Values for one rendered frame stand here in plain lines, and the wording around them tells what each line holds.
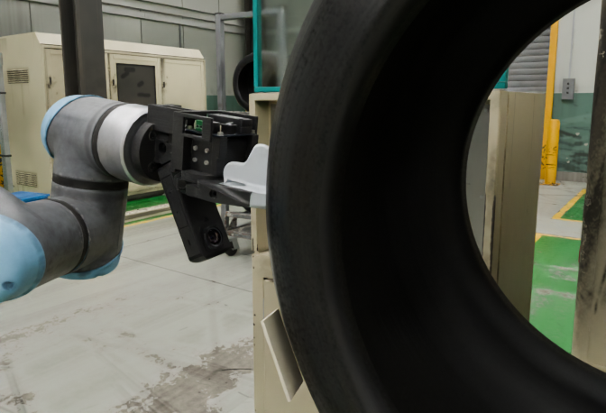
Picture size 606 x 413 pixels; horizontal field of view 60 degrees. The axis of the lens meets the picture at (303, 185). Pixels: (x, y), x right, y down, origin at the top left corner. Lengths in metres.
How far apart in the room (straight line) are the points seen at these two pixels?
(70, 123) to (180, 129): 0.18
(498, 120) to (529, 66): 8.62
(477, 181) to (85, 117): 0.68
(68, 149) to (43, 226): 0.12
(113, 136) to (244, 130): 0.15
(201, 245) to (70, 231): 0.14
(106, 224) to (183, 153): 0.18
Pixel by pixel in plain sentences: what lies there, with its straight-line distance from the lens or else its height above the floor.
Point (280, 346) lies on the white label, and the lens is 0.41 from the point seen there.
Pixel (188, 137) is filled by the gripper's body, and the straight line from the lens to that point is 0.52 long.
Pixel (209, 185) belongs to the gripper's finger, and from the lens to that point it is 0.50.
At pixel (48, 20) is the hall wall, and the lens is 9.29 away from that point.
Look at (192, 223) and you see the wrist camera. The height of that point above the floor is 1.12.
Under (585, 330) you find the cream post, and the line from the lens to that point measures 0.71.
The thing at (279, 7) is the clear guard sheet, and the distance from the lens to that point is 1.19.
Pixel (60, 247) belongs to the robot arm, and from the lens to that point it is 0.60.
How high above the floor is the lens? 1.25
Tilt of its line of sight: 9 degrees down
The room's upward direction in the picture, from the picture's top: straight up
